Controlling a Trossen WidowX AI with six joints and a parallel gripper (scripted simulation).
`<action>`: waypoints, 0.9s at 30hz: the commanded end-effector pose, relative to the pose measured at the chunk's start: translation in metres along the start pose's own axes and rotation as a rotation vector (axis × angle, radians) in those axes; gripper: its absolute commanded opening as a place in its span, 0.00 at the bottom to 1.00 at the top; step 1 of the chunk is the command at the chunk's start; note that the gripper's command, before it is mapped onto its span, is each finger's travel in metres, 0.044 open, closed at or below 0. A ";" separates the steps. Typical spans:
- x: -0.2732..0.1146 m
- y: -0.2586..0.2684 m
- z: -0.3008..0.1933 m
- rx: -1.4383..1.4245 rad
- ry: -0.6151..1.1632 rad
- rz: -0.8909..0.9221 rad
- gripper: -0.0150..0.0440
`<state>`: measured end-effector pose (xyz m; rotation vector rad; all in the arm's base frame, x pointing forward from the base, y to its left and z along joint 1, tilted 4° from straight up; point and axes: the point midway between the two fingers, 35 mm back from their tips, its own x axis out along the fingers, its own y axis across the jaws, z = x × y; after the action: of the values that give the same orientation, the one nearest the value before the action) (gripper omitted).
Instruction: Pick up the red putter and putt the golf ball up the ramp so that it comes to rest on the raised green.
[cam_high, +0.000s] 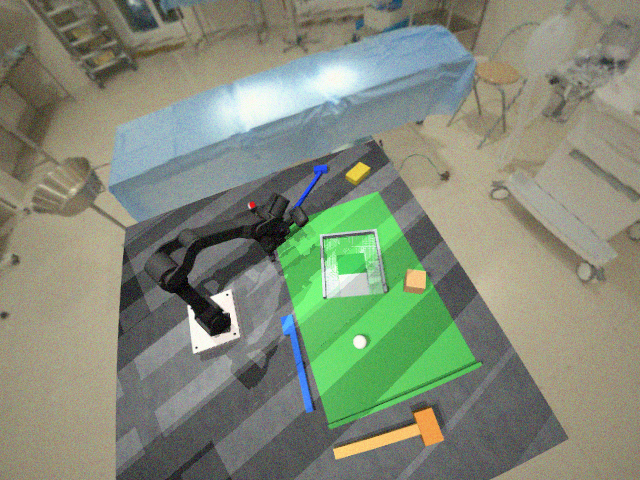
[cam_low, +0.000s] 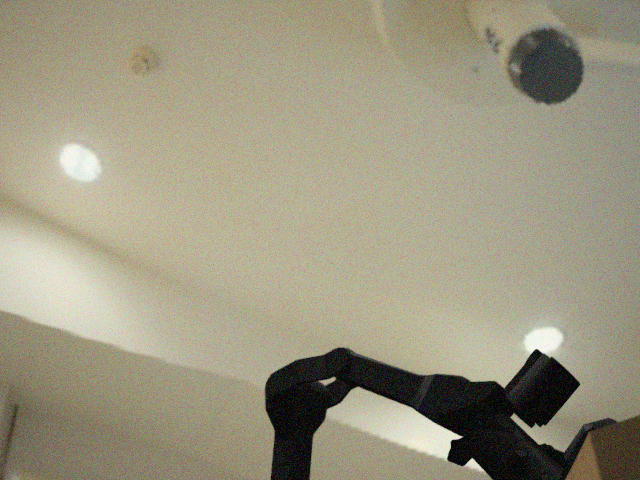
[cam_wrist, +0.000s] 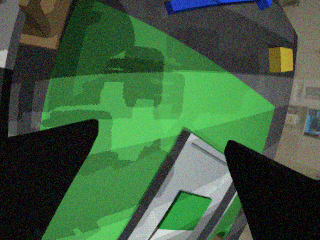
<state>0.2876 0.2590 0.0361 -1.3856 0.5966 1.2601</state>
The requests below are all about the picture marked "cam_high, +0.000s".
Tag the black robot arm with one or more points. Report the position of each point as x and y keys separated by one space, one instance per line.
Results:
x=172 y=277

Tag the orange mallet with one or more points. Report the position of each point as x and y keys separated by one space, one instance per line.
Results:
x=425 y=425

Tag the green putting mat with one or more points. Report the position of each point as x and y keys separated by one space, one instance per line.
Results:
x=412 y=339

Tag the yellow rectangular block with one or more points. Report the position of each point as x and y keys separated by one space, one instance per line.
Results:
x=358 y=173

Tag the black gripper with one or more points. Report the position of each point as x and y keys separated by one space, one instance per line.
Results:
x=297 y=216

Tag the white golf ball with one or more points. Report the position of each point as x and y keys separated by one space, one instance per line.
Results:
x=359 y=341

